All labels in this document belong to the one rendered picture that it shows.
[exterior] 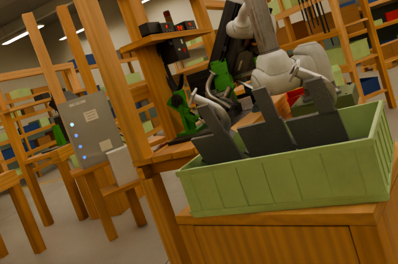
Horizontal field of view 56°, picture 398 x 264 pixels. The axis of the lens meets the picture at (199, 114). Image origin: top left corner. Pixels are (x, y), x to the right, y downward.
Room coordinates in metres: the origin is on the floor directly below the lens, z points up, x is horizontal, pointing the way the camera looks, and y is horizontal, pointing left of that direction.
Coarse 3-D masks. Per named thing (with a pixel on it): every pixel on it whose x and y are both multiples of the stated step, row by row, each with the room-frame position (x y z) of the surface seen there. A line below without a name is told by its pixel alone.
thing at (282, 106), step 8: (296, 88) 2.88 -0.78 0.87; (272, 96) 2.66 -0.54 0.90; (280, 96) 2.53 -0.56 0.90; (280, 104) 2.43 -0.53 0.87; (288, 104) 2.59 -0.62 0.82; (256, 112) 2.21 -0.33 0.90; (280, 112) 2.38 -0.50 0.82; (288, 112) 2.54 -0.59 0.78; (240, 120) 2.13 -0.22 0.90; (248, 120) 2.05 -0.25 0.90; (256, 120) 2.00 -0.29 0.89; (232, 128) 1.97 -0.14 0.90
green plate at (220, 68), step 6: (216, 60) 2.50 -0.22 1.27; (216, 66) 2.49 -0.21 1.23; (222, 66) 2.47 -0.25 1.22; (216, 72) 2.49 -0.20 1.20; (222, 72) 2.46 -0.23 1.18; (228, 72) 2.44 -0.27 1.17; (216, 78) 2.48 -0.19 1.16; (222, 78) 2.46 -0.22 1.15; (228, 78) 2.44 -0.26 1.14; (216, 84) 2.48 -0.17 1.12; (222, 84) 2.46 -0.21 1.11; (228, 84) 2.43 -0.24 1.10; (216, 90) 2.48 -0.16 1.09; (222, 90) 2.45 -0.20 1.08
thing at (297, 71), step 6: (294, 66) 1.05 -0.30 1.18; (294, 72) 1.02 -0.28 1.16; (300, 72) 1.03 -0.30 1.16; (306, 72) 1.03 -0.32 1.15; (312, 72) 1.03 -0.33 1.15; (300, 78) 1.04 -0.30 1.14; (306, 78) 1.03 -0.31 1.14; (324, 78) 1.03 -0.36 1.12; (330, 84) 1.03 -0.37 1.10; (330, 90) 1.03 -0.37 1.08; (330, 96) 1.04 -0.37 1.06; (336, 96) 1.05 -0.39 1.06
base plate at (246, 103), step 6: (240, 102) 2.94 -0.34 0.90; (246, 102) 2.82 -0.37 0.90; (240, 114) 2.35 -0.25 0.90; (246, 114) 2.27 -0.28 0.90; (234, 120) 2.21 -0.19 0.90; (198, 132) 2.22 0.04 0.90; (204, 132) 2.15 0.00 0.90; (210, 132) 2.09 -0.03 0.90; (180, 138) 2.23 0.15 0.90; (186, 138) 2.16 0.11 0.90; (168, 144) 2.22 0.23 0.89
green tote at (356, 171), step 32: (288, 128) 1.42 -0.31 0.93; (352, 128) 1.30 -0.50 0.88; (384, 128) 1.13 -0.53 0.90; (192, 160) 1.30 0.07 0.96; (256, 160) 1.06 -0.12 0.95; (288, 160) 1.01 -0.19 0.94; (320, 160) 0.97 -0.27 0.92; (352, 160) 0.93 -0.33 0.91; (384, 160) 0.99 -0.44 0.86; (192, 192) 1.20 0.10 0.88; (224, 192) 1.14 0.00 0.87; (256, 192) 1.08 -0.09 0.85; (288, 192) 1.03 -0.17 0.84; (320, 192) 0.98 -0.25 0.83; (352, 192) 0.94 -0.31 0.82; (384, 192) 0.90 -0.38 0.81
